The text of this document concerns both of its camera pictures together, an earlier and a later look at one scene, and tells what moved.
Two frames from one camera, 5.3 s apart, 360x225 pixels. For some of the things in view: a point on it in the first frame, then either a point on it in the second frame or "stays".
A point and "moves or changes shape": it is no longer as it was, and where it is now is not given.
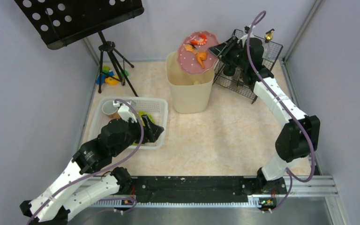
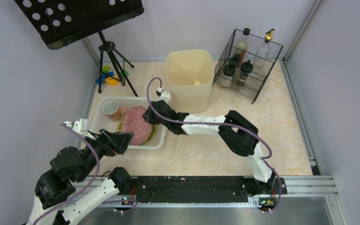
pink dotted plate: x=188 y=60 moves or changes shape
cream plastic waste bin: x=191 y=92 stays
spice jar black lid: x=229 y=70 stays
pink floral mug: x=109 y=109 stays
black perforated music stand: x=60 y=22 stays
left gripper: x=146 y=131 -> x=104 y=142
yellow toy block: x=112 y=81 stays
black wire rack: x=252 y=74 stays
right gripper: x=229 y=50 -> x=154 y=113
